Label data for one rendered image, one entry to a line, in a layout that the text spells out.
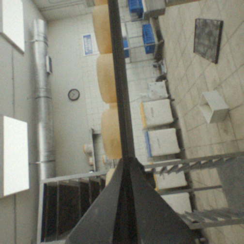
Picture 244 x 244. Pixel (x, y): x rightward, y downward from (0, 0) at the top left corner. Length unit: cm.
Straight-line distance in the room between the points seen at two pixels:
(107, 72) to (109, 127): 5
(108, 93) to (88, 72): 486
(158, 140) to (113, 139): 357
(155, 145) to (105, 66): 356
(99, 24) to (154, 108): 366
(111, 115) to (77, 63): 511
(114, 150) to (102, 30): 12
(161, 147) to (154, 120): 59
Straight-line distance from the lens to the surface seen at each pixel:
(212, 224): 156
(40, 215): 168
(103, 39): 20
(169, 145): 375
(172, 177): 377
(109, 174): 16
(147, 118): 377
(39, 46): 453
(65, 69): 529
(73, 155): 460
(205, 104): 235
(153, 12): 63
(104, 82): 17
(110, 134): 15
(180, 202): 388
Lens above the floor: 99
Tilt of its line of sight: 3 degrees up
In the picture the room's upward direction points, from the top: 99 degrees counter-clockwise
